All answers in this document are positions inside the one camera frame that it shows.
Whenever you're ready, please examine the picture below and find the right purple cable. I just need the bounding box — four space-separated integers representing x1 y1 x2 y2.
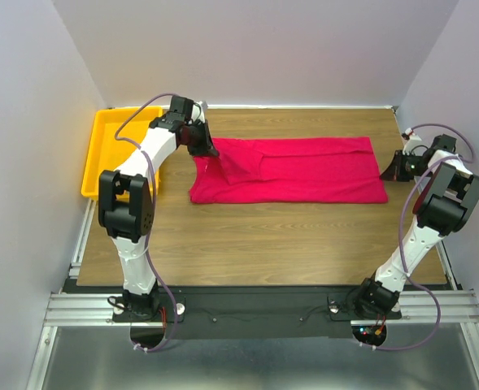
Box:
359 123 477 351

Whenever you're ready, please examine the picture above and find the aluminium frame rail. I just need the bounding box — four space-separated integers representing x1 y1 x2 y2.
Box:
25 198 120 390

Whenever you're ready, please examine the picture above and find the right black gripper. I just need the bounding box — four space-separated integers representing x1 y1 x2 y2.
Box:
378 149 433 181

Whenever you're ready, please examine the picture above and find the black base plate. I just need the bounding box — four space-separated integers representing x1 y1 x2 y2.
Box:
112 284 403 341

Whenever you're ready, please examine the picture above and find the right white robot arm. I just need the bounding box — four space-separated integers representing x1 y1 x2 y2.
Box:
353 128 479 319

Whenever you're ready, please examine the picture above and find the yellow plastic tray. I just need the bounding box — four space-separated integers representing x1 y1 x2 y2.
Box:
81 106 163 201

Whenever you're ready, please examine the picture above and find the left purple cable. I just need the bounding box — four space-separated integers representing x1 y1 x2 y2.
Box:
114 93 180 353

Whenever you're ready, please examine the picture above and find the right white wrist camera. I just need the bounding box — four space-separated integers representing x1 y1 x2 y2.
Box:
401 128 423 154

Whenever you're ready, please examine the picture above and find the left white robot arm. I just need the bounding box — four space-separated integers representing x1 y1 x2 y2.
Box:
98 94 219 320

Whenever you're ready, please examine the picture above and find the red t shirt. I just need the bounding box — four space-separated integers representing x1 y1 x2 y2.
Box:
189 136 388 204

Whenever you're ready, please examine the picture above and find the purple cable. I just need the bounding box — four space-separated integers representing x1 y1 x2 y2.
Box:
114 93 180 353
359 123 477 351

